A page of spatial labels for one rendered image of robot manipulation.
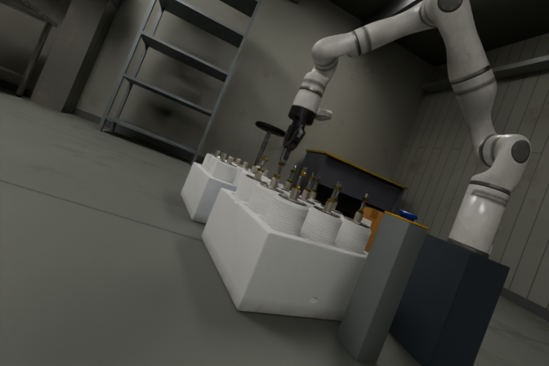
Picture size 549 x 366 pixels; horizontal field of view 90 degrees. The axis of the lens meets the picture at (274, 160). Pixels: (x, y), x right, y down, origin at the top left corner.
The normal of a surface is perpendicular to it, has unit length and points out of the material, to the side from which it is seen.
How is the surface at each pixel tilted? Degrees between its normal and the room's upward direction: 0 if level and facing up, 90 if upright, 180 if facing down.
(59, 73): 90
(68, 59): 90
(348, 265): 90
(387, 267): 90
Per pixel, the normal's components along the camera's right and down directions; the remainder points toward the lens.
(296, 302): 0.43, 0.15
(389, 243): -0.82, -0.34
